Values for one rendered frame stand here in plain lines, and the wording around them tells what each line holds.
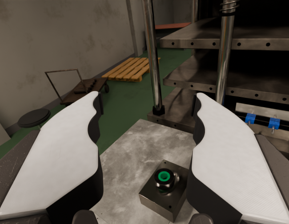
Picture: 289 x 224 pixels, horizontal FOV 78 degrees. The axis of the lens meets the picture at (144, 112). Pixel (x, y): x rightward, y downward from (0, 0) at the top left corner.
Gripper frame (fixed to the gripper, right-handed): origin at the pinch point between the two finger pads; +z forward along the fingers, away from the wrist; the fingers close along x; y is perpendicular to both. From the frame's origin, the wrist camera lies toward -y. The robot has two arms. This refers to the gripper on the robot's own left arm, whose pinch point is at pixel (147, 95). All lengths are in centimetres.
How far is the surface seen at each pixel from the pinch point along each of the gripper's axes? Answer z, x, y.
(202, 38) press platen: 89, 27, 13
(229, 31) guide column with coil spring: 78, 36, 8
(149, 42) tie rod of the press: 98, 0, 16
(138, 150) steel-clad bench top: 62, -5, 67
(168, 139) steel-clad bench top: 69, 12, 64
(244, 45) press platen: 78, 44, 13
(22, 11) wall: 292, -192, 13
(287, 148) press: 57, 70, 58
